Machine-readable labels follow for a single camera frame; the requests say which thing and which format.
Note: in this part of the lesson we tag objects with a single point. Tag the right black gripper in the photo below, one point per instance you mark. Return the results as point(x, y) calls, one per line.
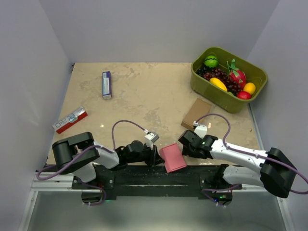
point(187, 151)

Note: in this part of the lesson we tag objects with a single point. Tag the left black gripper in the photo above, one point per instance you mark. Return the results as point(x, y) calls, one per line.
point(152, 160)

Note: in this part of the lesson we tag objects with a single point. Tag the pink paper box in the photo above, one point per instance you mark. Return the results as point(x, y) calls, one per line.
point(173, 158)

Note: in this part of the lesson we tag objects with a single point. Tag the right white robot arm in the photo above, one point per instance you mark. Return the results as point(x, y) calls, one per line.
point(267, 169)

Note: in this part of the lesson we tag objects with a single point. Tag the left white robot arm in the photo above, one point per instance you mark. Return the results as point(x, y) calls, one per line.
point(78, 154)

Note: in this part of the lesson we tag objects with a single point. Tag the brown cardboard box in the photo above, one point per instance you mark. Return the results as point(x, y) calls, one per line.
point(197, 110)

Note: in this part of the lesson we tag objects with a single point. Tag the purple toothpaste box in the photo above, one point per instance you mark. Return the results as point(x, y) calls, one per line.
point(106, 85)

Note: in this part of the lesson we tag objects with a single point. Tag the red white toothpaste box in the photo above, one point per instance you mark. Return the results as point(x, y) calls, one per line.
point(68, 121)

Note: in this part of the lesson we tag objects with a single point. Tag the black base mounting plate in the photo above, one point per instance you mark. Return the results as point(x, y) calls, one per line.
point(136, 181)

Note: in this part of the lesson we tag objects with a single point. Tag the olive green plastic bin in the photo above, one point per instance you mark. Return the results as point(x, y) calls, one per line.
point(226, 101)

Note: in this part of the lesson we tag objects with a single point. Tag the yellow toy mango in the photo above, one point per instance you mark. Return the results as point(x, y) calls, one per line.
point(218, 83)

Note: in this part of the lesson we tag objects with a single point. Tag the dark purple toy grapes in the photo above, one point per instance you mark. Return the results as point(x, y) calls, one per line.
point(208, 73)

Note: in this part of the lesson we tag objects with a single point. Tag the red toy apple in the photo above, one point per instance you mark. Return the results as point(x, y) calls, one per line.
point(244, 95)

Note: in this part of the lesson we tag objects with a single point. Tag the orange toy lemon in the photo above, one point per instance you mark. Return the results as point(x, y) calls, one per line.
point(250, 88)

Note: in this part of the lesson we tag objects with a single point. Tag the red toy dragon fruit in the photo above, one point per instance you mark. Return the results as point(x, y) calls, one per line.
point(236, 74)

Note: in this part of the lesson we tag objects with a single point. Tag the green toy watermelon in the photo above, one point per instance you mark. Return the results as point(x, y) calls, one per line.
point(211, 61)

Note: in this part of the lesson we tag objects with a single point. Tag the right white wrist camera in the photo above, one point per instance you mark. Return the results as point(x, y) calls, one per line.
point(200, 129)

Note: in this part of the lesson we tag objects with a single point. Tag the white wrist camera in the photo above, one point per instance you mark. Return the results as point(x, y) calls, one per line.
point(150, 139)
point(200, 129)

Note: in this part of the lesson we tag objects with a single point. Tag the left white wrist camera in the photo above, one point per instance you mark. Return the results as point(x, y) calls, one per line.
point(150, 139)

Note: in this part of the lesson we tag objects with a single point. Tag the aluminium frame rail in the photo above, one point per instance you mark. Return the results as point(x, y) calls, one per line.
point(50, 177)

